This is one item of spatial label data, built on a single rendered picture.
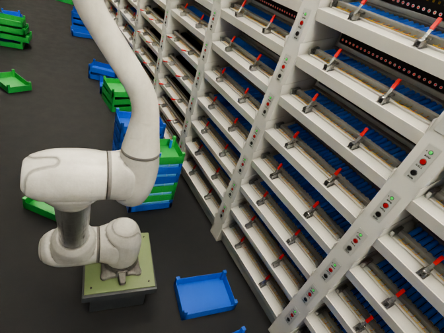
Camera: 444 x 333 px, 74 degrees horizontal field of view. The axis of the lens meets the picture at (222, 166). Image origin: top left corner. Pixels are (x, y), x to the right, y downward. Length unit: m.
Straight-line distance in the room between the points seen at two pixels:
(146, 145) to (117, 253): 0.70
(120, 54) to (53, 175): 0.32
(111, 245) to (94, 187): 0.58
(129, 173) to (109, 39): 0.32
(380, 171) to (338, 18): 0.58
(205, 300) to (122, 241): 0.66
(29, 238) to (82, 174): 1.20
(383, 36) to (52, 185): 1.07
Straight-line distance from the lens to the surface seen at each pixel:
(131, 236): 1.32
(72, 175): 0.78
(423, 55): 1.10
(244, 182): 1.68
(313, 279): 1.43
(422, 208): 1.10
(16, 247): 1.92
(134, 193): 0.83
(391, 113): 1.11
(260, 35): 1.58
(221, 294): 1.81
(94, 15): 0.65
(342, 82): 1.22
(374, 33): 1.19
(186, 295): 1.75
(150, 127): 0.74
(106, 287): 1.49
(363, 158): 1.17
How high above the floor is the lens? 1.50
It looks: 34 degrees down
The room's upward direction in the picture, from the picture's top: 20 degrees clockwise
